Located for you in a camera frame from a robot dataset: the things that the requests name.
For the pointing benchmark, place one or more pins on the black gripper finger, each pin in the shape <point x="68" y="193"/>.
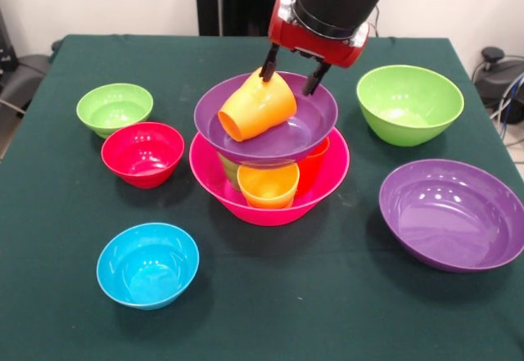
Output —
<point x="270" y="64"/>
<point x="316" y="78"/>

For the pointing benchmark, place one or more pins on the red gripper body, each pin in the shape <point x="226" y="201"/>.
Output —
<point x="319" y="48"/>

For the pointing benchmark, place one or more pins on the orange cup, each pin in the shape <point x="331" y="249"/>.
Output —
<point x="258" y="109"/>

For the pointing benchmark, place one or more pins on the purple bowl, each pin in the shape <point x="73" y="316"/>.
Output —
<point x="450" y="217"/>
<point x="303" y="132"/>

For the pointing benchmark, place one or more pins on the red cup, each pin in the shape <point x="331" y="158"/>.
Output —
<point x="313" y="168"/>

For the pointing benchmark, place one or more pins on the large green bowl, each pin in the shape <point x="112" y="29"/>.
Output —
<point x="409" y="99"/>

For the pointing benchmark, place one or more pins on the green cup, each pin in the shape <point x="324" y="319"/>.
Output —
<point x="229" y="172"/>

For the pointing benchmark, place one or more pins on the yellow cup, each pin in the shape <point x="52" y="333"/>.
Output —
<point x="268" y="189"/>

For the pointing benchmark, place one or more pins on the large pink bowl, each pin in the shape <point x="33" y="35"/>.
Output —
<point x="204" y="181"/>

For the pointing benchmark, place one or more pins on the blue bowl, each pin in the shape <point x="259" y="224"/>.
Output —
<point x="147" y="267"/>

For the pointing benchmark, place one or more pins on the small red bowl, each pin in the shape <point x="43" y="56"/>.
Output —
<point x="141" y="156"/>

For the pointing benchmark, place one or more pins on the small green bowl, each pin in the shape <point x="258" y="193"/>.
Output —
<point x="114" y="109"/>

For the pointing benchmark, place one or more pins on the black floor stand base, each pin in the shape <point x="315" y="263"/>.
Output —
<point x="497" y="74"/>
<point x="20" y="78"/>

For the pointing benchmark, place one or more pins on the dark green tablecloth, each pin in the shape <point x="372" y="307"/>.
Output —
<point x="286" y="295"/>

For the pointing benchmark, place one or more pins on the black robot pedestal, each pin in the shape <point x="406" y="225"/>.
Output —
<point x="237" y="1"/>

